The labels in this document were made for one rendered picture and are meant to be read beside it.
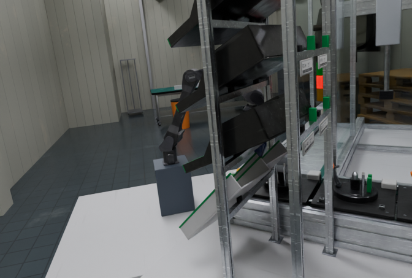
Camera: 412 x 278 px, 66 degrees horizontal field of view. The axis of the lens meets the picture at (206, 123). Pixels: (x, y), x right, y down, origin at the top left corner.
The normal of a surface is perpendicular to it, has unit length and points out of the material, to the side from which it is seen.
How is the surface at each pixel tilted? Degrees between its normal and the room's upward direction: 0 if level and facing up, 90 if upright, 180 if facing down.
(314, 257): 0
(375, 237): 90
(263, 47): 65
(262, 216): 90
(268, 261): 0
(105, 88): 90
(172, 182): 90
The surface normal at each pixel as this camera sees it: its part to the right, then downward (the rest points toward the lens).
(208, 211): -0.66, 0.22
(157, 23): 0.21, 0.19
